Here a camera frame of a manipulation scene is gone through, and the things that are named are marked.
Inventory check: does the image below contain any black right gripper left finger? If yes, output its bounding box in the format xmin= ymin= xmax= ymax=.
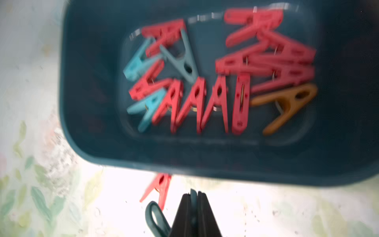
xmin=169 ymin=194 xmax=192 ymax=237

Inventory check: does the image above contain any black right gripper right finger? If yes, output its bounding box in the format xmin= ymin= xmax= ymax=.
xmin=197 ymin=191 xmax=222 ymax=237

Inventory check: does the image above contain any dark teal clothespin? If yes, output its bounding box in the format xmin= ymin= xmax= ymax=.
xmin=145 ymin=189 xmax=197 ymax=237

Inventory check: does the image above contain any red clothespin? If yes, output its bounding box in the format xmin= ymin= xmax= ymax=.
xmin=232 ymin=73 xmax=250 ymax=135
xmin=140 ymin=173 xmax=172 ymax=211

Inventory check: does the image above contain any dark teal storage box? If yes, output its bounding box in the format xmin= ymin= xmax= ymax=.
xmin=59 ymin=1 xmax=379 ymax=186

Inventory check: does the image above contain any red clothespin in box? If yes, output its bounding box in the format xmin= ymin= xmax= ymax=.
xmin=232 ymin=73 xmax=250 ymax=135

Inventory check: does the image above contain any orange clothespin in box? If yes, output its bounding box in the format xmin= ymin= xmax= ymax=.
xmin=250 ymin=84 xmax=318 ymax=136

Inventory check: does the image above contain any grey teal clothespin in box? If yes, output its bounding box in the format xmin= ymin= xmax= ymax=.
xmin=159 ymin=28 xmax=199 ymax=85

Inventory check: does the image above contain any light teal clothespin in box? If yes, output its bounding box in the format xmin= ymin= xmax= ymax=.
xmin=123 ymin=37 xmax=162 ymax=82

